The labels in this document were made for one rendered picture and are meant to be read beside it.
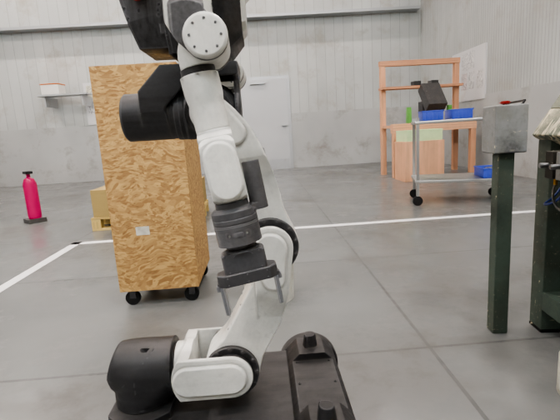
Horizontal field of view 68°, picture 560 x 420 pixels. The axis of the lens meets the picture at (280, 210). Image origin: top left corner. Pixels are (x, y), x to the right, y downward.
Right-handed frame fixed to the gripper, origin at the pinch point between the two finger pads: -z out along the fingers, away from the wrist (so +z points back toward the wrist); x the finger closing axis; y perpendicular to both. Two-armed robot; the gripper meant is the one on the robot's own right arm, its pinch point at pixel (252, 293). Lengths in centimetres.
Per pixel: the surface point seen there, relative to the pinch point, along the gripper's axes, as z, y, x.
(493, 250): -31, 73, 97
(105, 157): 40, 138, -60
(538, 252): -36, 73, 116
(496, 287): -46, 72, 95
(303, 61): 209, 913, 211
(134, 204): 14, 139, -52
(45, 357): -39, 97, -94
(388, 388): -60, 47, 37
